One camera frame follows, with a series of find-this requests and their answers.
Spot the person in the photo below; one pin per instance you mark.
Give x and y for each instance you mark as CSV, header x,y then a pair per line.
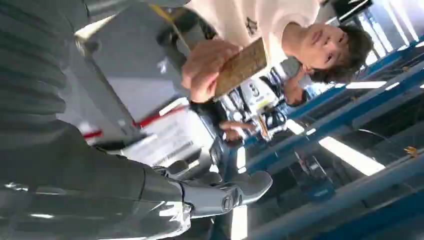
x,y
236,127
238,16

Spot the white printed banner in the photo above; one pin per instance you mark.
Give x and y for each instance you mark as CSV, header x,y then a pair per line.
x,y
169,139

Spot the ceiling light panel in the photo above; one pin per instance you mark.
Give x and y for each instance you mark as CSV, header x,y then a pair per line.
x,y
364,84
351,155

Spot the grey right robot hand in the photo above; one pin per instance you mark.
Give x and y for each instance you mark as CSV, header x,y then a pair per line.
x,y
82,179

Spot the person's left hand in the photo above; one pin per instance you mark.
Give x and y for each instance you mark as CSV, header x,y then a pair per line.
x,y
203,71

